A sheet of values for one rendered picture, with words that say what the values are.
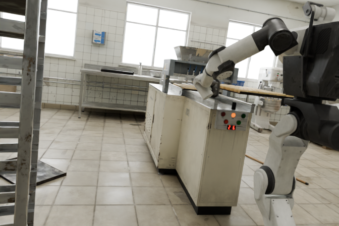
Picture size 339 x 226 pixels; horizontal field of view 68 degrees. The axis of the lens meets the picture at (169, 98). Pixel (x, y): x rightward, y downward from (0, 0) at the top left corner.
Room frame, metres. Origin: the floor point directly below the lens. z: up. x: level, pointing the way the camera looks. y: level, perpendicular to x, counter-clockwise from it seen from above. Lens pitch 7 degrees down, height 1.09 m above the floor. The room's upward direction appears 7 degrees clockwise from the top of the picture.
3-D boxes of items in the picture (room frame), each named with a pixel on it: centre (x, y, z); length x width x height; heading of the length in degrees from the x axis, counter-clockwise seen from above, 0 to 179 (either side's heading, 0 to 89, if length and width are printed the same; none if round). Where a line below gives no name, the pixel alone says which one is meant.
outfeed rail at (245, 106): (2.82, -0.39, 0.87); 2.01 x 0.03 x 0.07; 13
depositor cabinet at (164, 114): (3.14, -0.17, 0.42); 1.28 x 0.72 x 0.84; 13
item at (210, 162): (2.18, -0.39, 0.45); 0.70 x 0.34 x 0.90; 13
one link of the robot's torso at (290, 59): (1.13, -0.64, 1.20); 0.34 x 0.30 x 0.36; 104
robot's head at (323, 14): (1.19, -0.63, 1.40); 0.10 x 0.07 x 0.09; 104
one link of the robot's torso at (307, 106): (1.10, -0.65, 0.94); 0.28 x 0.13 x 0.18; 13
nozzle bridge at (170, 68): (2.67, -0.28, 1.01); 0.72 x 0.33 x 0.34; 103
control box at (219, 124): (1.83, -0.47, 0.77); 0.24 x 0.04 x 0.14; 103
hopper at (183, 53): (2.67, -0.28, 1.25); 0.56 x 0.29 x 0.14; 103
